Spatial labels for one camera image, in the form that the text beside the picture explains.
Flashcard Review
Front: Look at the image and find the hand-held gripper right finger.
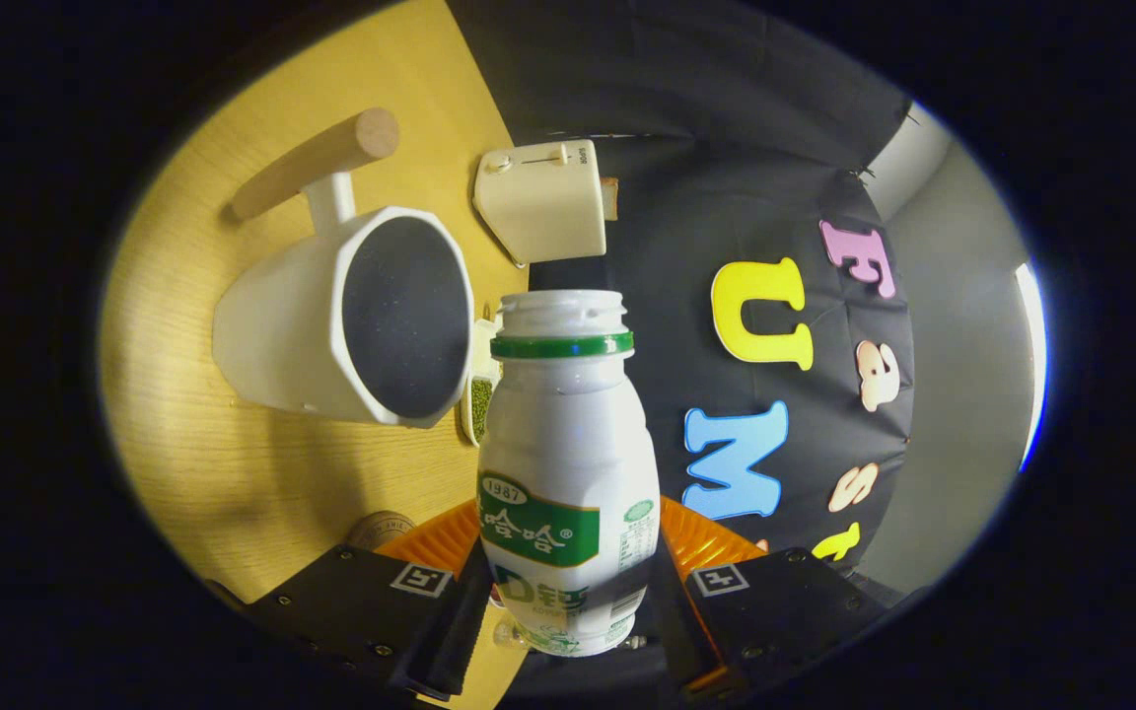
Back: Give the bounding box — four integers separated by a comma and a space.
652, 496, 914, 703

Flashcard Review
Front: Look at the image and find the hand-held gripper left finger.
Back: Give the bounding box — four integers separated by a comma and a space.
223, 498, 496, 703

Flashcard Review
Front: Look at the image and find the round cork coaster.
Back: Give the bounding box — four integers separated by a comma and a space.
346, 510, 418, 551

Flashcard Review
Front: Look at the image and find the white juice bottle green label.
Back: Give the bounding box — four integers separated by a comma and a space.
476, 289, 663, 658

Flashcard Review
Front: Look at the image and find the white cup wooden handle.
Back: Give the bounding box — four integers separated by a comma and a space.
213, 107, 477, 429

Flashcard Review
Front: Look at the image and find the wooden table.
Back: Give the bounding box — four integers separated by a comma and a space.
100, 0, 530, 710

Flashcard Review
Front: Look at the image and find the white divided condiment dish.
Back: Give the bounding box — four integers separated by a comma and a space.
458, 318, 502, 448

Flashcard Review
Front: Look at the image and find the cream toaster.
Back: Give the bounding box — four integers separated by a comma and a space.
472, 139, 610, 268

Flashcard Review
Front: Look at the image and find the black backdrop cloth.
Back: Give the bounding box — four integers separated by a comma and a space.
445, 0, 919, 706

